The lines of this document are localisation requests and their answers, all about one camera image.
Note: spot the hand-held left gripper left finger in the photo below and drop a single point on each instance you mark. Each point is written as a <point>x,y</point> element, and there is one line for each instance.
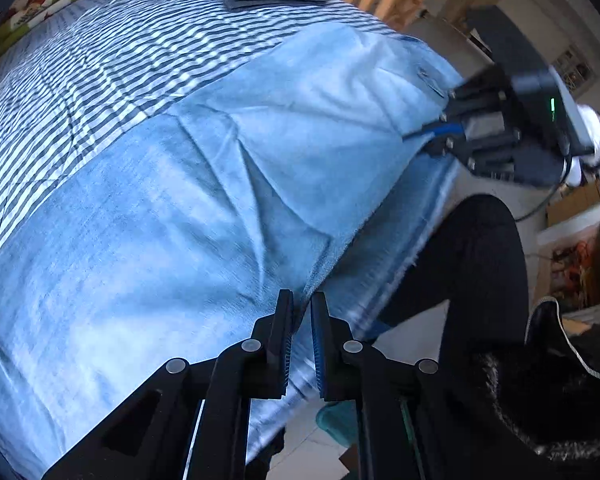
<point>286,355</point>

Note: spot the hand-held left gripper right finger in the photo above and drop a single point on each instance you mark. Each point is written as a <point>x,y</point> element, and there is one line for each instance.
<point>319,355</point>

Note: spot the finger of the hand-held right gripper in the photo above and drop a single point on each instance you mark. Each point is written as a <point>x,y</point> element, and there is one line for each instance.
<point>485,150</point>
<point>480,95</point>

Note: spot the light blue jeans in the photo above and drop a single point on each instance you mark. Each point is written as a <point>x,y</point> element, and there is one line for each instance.
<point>205,185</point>

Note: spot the person's right hand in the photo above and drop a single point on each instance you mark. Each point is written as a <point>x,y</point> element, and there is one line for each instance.
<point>597,130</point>

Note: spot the teal cloth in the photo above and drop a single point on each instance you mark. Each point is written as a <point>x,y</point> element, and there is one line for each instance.
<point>336,421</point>

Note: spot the cardboard box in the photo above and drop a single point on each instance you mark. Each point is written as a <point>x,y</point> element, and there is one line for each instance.
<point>575,200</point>

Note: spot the person's black trouser leg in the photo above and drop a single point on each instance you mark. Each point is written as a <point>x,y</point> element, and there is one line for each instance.
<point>480,270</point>

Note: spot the open box of tools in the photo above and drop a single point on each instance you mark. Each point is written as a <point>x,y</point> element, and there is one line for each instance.
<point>575,260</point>

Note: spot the person's black jacket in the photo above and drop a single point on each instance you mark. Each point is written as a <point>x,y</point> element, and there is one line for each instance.
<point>545,410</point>

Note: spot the blue striped bed quilt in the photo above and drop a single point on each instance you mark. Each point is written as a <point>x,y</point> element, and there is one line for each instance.
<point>105,60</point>

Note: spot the colourful striped pillow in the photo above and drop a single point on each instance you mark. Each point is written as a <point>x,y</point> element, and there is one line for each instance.
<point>55,7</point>

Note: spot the white grid wall shelf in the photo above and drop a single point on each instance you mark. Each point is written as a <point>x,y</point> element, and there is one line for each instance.
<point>575,62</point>

